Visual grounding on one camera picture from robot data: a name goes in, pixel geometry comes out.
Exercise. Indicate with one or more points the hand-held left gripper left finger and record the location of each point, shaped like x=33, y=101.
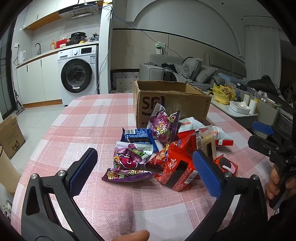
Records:
x=83, y=171

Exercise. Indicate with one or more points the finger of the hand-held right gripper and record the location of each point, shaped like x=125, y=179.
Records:
x=257, y=142
x=262, y=128

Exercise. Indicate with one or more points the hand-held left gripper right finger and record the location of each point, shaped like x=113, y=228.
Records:
x=207, y=173

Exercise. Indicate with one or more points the red sandwich cookie packet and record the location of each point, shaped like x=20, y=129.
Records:
x=225, y=163

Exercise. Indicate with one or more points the red cracker packet black window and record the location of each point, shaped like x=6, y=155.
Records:
x=178, y=171

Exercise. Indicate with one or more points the clear cracker packet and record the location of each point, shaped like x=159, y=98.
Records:
x=207, y=141

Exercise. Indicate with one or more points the white chip bag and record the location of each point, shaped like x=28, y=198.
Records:
x=220, y=136
x=192, y=124

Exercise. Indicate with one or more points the red snack bag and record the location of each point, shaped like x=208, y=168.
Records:
x=161, y=157

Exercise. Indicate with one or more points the blue cookie packet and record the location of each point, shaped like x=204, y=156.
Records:
x=136, y=135

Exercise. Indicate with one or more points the tall purple snack packet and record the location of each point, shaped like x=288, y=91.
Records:
x=161, y=126

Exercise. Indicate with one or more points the brown cardboard box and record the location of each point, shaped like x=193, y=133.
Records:
x=148, y=102

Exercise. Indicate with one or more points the person's right hand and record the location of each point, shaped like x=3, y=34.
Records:
x=274, y=183

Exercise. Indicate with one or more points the person's left hand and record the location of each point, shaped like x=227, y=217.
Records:
x=136, y=236

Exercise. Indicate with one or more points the white paper cup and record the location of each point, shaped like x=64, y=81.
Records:
x=253, y=105

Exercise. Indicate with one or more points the white dish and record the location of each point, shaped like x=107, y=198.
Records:
x=239, y=107

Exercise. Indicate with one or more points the white coffee table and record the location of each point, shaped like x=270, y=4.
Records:
x=231, y=117

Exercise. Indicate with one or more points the black jacket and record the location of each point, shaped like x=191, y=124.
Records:
x=263, y=83

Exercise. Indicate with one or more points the yellow plastic bag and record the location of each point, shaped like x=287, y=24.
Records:
x=223, y=92

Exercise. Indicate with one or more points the pink checked tablecloth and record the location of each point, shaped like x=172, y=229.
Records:
x=104, y=115

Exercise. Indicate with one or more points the blue bolster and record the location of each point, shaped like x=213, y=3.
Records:
x=227, y=78

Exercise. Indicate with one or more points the light grey pillow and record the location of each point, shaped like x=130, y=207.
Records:
x=207, y=74

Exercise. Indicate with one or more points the printed cardboard box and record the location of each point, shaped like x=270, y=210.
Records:
x=10, y=136

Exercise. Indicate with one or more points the floor mop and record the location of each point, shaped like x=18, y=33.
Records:
x=18, y=105

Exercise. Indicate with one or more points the white washing machine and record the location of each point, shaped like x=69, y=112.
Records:
x=76, y=71

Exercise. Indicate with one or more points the white lower kitchen cabinet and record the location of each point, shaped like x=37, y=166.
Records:
x=37, y=78

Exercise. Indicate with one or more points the white kitchen cabinet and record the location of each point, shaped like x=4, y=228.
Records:
x=39, y=14
x=37, y=78

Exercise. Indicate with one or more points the black white patterned mat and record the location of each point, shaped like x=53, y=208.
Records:
x=126, y=75

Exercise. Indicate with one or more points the black clothing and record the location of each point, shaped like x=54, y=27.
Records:
x=168, y=69

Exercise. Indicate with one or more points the grey sofa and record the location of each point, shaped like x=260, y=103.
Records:
x=150, y=70

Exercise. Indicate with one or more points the black glass door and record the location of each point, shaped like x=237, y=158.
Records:
x=5, y=76

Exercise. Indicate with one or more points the red box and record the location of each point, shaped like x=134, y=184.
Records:
x=61, y=43

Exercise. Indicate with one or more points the yellow bottle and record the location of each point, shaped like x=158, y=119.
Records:
x=53, y=45

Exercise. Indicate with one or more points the white electric kettle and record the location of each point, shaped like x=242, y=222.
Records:
x=21, y=56

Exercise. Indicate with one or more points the kitchen faucet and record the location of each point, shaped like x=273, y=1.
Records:
x=38, y=47

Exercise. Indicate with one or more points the black pressure cooker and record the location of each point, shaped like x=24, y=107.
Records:
x=78, y=37

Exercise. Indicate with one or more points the steel range hood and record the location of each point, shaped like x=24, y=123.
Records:
x=78, y=11

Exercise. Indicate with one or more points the white upper kitchen cabinet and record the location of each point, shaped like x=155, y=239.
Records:
x=39, y=14

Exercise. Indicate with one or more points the wall socket with green plug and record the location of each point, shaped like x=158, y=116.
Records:
x=159, y=48

